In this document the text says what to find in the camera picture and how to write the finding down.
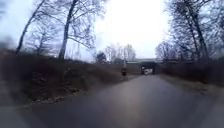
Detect distant bare trees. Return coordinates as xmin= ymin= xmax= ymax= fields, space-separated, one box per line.
xmin=94 ymin=43 xmax=138 ymax=65

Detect person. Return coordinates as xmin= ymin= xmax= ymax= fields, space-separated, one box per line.
xmin=121 ymin=67 xmax=128 ymax=78

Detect grey bridge with underpass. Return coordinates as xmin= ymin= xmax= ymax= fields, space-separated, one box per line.
xmin=124 ymin=58 xmax=181 ymax=76

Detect white vehicle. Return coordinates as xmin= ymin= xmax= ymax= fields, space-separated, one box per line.
xmin=141 ymin=67 xmax=154 ymax=76

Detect dark grey asphalt road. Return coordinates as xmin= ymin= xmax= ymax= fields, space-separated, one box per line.
xmin=0 ymin=73 xmax=224 ymax=128

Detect big bare tree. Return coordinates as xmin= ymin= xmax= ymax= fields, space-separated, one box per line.
xmin=49 ymin=0 xmax=108 ymax=61

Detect leaf-covered grass bank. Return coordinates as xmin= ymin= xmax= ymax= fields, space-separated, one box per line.
xmin=0 ymin=49 xmax=134 ymax=108

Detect dark roadside hedge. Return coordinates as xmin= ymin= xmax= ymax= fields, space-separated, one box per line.
xmin=158 ymin=59 xmax=224 ymax=84

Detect narrow grass verge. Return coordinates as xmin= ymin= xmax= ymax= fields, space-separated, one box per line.
xmin=156 ymin=73 xmax=224 ymax=101

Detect row of bare trees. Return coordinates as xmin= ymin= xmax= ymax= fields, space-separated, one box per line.
xmin=154 ymin=0 xmax=224 ymax=63

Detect slanting bare tree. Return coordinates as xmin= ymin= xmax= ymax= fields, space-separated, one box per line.
xmin=14 ymin=0 xmax=51 ymax=54

